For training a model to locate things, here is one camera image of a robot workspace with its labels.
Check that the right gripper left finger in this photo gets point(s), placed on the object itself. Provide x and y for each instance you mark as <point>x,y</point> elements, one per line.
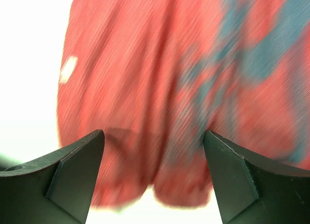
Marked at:
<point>56,188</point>

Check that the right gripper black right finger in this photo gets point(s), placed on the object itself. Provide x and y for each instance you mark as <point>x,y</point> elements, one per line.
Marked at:
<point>253,189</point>

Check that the red printed pillowcase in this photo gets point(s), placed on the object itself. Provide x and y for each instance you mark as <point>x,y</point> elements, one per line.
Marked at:
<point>154,75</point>

